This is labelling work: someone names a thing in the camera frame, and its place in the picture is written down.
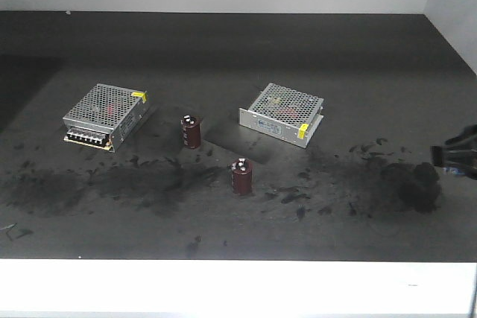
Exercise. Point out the metal mesh power supply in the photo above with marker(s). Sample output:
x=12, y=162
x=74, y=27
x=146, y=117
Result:
x=285, y=114
x=105, y=117

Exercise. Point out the left metal mesh power supply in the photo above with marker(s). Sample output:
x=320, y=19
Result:
x=105, y=117

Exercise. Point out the right metal mesh power supply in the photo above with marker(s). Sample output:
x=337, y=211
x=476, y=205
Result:
x=285, y=114

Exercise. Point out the left dark red capacitor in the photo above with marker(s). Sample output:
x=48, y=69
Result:
x=191, y=131

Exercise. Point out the dark red capacitor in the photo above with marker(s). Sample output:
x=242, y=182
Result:
x=242, y=176
x=191, y=131

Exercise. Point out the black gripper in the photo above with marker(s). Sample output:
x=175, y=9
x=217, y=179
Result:
x=457, y=154

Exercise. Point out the right dark red capacitor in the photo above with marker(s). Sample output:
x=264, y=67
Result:
x=242, y=176

